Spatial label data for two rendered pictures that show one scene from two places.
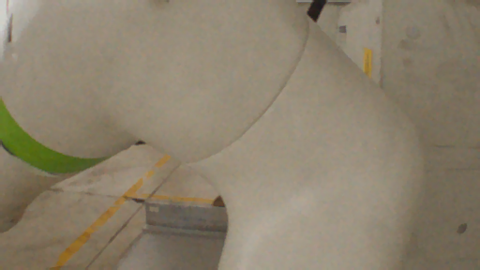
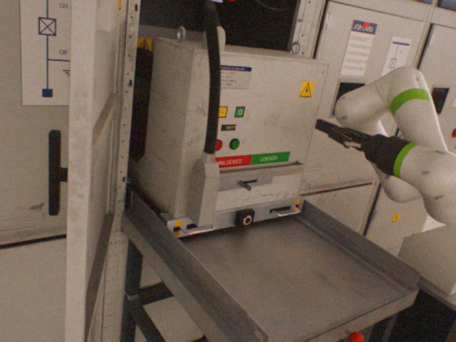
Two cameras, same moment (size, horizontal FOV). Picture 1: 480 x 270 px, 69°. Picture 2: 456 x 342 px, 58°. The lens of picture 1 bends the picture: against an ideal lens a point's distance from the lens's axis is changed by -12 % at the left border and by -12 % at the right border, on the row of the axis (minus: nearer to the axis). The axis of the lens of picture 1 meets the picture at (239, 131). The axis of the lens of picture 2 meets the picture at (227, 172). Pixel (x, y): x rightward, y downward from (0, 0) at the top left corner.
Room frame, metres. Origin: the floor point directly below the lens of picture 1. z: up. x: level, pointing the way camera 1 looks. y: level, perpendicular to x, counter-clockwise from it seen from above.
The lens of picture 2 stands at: (1.51, 0.60, 1.50)
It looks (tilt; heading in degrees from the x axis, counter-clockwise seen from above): 21 degrees down; 223
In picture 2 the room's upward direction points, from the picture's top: 10 degrees clockwise
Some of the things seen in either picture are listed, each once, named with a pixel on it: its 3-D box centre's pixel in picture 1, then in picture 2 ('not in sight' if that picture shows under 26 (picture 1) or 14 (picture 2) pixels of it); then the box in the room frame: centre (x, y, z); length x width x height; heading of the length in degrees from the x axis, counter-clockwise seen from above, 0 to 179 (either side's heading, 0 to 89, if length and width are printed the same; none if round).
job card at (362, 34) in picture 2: not in sight; (358, 49); (-0.04, -0.27, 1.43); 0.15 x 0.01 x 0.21; 171
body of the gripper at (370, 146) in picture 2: not in sight; (370, 146); (0.50, 0.14, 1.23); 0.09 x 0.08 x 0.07; 81
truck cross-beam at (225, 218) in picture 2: not in sight; (238, 212); (0.60, -0.18, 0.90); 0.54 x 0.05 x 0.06; 171
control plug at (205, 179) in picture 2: not in sight; (202, 191); (0.82, -0.13, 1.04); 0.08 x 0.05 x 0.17; 81
